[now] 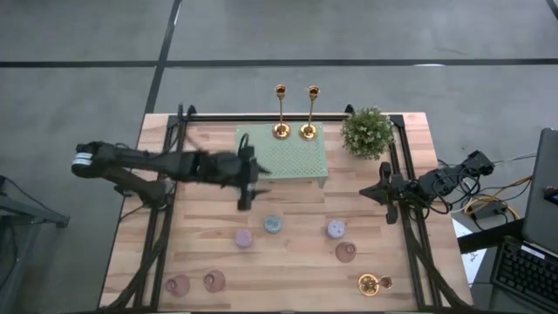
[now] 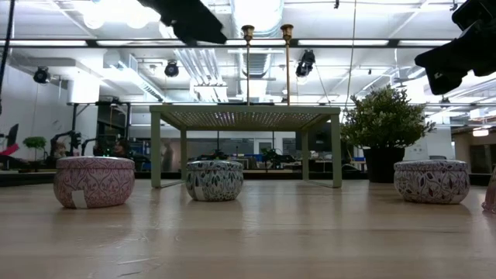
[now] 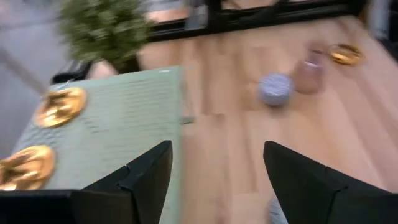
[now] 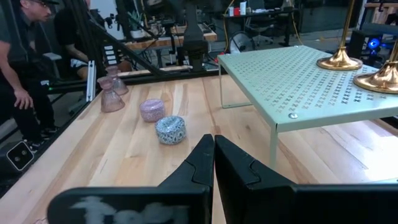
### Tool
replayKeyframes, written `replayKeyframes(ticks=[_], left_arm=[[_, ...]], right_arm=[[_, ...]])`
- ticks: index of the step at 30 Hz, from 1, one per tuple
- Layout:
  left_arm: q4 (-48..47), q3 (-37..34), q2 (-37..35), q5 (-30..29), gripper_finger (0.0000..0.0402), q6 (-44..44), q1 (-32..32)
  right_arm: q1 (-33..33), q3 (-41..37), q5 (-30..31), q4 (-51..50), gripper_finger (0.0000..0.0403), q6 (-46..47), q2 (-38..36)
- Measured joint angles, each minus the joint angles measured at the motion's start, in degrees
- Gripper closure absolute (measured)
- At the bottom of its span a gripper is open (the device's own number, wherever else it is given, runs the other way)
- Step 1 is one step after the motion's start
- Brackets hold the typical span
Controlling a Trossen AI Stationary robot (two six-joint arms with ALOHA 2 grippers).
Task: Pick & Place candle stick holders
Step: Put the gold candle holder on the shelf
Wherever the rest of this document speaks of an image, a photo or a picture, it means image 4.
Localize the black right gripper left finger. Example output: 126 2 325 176
46 133 215 224

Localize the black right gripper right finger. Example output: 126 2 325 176
214 134 398 224

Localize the blue leaf-patterned candle tin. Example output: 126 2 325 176
154 115 187 146

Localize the pink patterned candle tin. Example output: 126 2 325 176
139 98 166 123

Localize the pink glass candle holder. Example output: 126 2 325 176
96 76 126 113
104 65 129 96

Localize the tall gold candlestick holder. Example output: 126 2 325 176
316 0 364 72
353 40 398 95

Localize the pale green perforated metal shelf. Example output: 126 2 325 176
216 45 398 170

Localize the round floor fan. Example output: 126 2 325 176
228 30 256 54

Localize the background wooden table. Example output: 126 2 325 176
124 24 218 52

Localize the black computer tower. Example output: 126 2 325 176
346 29 391 60

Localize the green plant in white pot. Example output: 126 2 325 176
127 9 147 40

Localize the black background desk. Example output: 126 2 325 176
222 7 301 47

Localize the person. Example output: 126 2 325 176
54 0 103 80
0 0 62 147

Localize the black aluminium table frame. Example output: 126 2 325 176
0 18 228 200

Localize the white aluminium bracket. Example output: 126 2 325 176
86 60 96 103

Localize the small black table camera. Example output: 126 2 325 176
6 140 35 171

